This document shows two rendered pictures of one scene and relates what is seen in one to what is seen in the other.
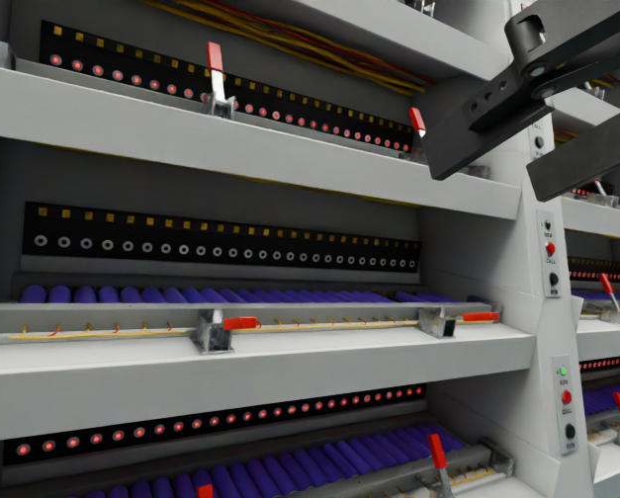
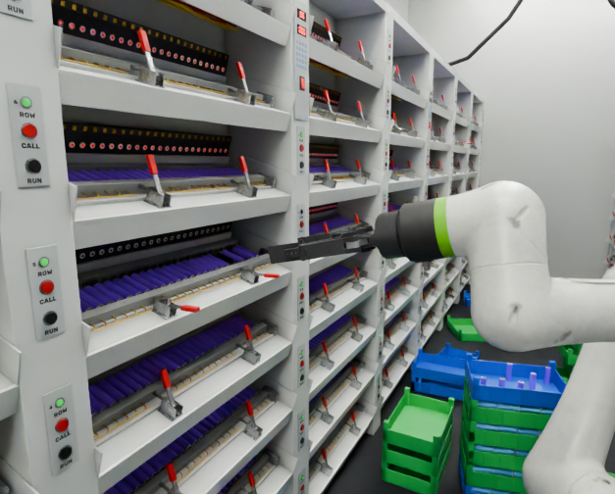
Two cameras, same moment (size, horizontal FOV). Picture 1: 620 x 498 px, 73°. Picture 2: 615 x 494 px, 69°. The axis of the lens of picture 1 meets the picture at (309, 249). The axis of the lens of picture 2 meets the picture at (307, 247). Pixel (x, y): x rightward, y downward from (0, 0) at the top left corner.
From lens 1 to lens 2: 0.57 m
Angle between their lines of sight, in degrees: 37
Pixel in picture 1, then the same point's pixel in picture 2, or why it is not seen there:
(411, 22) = (244, 112)
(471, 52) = (272, 119)
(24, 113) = (94, 235)
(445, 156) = (276, 258)
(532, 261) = (293, 233)
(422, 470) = (238, 341)
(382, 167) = (230, 207)
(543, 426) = (291, 311)
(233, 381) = (178, 327)
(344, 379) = (216, 314)
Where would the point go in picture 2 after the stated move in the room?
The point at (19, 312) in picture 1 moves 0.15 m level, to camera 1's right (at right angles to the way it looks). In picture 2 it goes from (88, 319) to (182, 303)
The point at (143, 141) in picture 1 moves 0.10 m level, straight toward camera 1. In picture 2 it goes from (136, 230) to (176, 236)
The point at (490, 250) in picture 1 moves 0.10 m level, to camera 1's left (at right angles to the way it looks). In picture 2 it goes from (273, 223) to (237, 226)
